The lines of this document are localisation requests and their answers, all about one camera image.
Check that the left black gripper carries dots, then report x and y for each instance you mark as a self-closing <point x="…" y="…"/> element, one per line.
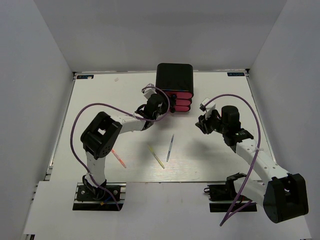
<point x="166" y="106"/>

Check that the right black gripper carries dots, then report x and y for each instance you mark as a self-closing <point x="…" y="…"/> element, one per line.
<point x="203" y="124"/>

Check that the blue thin pen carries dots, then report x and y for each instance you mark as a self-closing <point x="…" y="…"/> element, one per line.
<point x="170" y="148"/>

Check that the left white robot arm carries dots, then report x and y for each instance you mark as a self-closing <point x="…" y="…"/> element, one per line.
<point x="101" y="134"/>

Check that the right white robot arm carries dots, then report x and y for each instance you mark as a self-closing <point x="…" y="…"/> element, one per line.
<point x="282" y="195"/>

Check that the black drawer cabinet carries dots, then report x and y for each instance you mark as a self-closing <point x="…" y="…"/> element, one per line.
<point x="175" y="77"/>

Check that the yellow pen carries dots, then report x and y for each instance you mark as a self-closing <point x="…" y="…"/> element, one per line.
<point x="156" y="157"/>

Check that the right blue table label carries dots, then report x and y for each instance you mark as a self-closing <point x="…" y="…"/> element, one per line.
<point x="236" y="74"/>

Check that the blue table label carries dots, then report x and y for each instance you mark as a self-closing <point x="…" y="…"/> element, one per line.
<point x="236" y="74"/>
<point x="85" y="77"/>

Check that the red pink pen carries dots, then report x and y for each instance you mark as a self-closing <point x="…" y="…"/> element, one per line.
<point x="118" y="158"/>

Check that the left blue table label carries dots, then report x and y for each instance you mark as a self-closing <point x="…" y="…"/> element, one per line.
<point x="85" y="77"/>

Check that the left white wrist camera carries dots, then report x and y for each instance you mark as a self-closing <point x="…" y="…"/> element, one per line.
<point x="148" y="91"/>

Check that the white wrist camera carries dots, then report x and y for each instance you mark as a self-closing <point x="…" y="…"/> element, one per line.
<point x="148" y="91"/>
<point x="207" y="106"/>

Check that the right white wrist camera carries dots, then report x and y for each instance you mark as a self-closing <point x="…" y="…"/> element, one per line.
<point x="207" y="106"/>

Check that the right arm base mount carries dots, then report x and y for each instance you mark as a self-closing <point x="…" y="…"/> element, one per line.
<point x="222" y="195"/>

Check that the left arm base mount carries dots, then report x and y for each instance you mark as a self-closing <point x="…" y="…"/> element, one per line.
<point x="84" y="199"/>

